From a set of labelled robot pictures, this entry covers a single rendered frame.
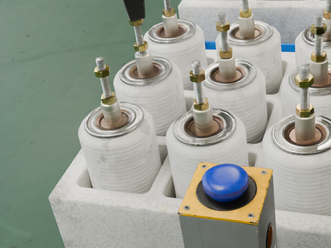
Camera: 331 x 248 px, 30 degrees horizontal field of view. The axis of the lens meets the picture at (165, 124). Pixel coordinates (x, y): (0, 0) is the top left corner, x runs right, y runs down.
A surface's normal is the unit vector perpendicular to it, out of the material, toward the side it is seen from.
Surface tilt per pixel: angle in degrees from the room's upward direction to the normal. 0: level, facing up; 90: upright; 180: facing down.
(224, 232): 90
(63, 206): 90
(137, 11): 90
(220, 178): 0
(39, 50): 0
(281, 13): 90
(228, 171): 0
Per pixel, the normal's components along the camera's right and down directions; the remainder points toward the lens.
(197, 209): -0.14, -0.81
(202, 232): -0.32, 0.58
